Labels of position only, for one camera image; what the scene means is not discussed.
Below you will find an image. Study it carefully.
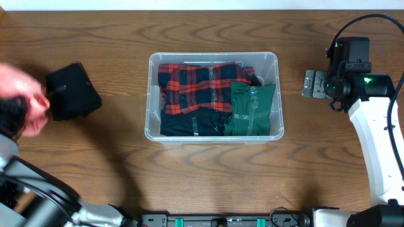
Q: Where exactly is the pink garment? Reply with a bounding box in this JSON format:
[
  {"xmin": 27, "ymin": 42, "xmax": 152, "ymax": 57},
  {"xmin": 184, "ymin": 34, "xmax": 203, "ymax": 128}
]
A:
[{"xmin": 1, "ymin": 63, "xmax": 50, "ymax": 137}]

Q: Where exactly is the dark green taped garment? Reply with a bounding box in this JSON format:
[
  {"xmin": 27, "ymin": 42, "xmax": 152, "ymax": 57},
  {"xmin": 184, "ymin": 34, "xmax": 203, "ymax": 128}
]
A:
[{"xmin": 223, "ymin": 81, "xmax": 276, "ymax": 136}]

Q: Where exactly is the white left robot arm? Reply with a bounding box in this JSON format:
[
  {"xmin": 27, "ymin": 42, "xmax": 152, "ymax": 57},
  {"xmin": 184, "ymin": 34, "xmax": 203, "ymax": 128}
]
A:
[{"xmin": 1, "ymin": 96, "xmax": 141, "ymax": 227}]

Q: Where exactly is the clear plastic storage bin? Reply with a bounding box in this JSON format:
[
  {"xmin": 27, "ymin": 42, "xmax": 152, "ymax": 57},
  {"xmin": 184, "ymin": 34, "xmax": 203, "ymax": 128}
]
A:
[{"xmin": 145, "ymin": 52, "xmax": 285, "ymax": 145}]

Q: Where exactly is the dark navy garment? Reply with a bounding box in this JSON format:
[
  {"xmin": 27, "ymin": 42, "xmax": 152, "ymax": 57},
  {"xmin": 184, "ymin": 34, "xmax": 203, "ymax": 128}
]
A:
[{"xmin": 160, "ymin": 108, "xmax": 232, "ymax": 136}]

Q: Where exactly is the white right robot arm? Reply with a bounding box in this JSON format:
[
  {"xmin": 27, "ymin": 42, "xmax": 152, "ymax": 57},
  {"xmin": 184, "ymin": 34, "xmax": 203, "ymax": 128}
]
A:
[{"xmin": 299, "ymin": 37, "xmax": 403, "ymax": 226}]

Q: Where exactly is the red plaid garment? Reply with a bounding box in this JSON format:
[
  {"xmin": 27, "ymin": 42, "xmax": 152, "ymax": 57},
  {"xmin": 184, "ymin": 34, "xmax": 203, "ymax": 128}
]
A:
[{"xmin": 158, "ymin": 62, "xmax": 255, "ymax": 115}]

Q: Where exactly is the black taped garment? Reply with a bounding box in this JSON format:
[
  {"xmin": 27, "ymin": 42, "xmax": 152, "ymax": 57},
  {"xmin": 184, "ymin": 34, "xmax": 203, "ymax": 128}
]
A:
[{"xmin": 45, "ymin": 63, "xmax": 102, "ymax": 121}]

